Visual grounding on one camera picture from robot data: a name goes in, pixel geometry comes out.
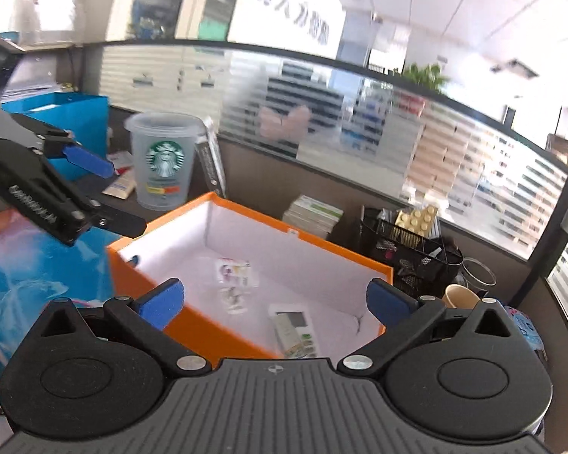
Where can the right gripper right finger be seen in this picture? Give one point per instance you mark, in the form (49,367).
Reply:
(408,323)

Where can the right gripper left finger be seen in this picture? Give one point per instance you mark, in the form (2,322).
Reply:
(141,323)

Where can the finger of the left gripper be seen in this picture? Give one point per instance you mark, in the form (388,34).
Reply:
(82,158)
(119,222)

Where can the white green remote control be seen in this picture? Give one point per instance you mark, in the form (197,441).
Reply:
(294,330)

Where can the beige sachet packet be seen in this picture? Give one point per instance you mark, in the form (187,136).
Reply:
(122,187)

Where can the blue paper bag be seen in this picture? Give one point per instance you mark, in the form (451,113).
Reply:
(84,115)

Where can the brown paper cup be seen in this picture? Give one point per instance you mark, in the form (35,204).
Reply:
(459,296)

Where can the black mesh desk organizer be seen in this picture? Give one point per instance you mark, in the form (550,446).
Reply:
(421,265)

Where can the Starbucks plastic cup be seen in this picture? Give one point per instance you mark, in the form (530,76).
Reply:
(163,147)

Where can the yellow building block plate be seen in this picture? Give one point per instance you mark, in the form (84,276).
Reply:
(420,221)

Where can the colourful AGON desk mat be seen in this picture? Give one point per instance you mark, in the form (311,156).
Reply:
(36,268)

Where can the small picture card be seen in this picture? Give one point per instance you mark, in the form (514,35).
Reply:
(233,273)

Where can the black tilted booklet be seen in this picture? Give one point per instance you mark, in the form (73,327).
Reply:
(207,148)

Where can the orange cardboard box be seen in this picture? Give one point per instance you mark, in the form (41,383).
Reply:
(288,266)

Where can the blue tissue pack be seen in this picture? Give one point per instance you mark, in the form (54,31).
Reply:
(529,332)

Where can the beige glass door cabinet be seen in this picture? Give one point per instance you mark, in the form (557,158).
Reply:
(170,19)

